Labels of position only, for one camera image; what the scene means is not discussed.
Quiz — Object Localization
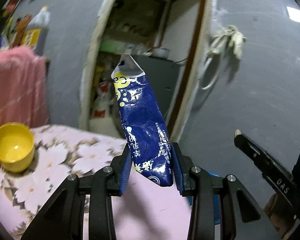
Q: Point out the blue milk powder sachet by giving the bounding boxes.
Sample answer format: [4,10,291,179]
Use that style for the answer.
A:
[111,54,173,187]

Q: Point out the right hand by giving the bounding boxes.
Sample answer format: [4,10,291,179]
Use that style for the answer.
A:
[263,193,300,239]

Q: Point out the pink floral tablecloth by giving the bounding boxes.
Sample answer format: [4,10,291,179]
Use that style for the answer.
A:
[0,125,190,239]

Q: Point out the yellow bowl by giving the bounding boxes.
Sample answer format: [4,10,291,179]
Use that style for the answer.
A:
[0,122,35,173]

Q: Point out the red white sack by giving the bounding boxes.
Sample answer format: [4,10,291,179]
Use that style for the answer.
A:
[91,81,113,119]

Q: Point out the white rubber gloves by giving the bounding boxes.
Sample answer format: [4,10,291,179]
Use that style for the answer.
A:
[207,25,246,60]

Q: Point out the red plaid cloth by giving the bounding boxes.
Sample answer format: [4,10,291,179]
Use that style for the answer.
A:
[0,46,49,128]

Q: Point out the grey refrigerator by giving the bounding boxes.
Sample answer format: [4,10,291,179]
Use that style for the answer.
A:
[133,55,185,124]

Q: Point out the metal pot on fridge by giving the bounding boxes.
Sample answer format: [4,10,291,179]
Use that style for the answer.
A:
[151,47,170,59]

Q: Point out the large oil jug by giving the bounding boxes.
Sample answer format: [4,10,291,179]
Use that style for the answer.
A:
[20,6,50,56]

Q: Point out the orange bottle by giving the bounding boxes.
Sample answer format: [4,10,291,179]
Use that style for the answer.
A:
[12,14,32,47]

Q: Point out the white hose loop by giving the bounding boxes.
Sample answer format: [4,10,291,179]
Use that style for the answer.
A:
[199,55,222,91]

